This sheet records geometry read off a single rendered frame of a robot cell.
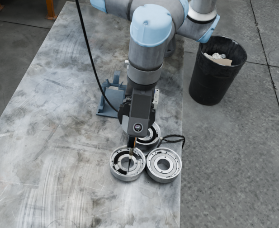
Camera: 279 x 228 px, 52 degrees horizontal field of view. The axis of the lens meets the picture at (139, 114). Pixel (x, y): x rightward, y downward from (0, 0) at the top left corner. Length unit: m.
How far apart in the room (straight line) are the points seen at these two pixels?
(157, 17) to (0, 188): 0.61
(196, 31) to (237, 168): 1.11
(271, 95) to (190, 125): 0.82
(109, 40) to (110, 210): 0.76
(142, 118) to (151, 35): 0.19
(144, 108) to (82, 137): 0.35
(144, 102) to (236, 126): 1.60
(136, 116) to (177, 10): 0.24
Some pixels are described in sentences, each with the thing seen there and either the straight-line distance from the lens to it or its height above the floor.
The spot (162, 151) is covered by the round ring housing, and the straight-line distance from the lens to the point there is 0.88.
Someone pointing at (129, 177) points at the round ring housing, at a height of 0.84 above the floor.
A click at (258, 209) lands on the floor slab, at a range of 1.90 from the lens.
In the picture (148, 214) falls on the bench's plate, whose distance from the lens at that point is 0.82.
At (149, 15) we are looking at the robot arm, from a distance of 0.54.
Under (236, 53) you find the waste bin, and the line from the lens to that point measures 2.19.
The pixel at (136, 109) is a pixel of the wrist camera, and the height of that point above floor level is 1.08.
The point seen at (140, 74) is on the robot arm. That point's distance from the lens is 0.59.
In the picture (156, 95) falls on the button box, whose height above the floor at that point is 0.85.
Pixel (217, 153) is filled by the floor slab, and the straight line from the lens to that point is 1.99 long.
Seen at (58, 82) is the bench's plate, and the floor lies 0.80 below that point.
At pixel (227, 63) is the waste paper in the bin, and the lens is 2.10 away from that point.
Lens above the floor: 1.56
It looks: 50 degrees down
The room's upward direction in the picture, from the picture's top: 10 degrees clockwise
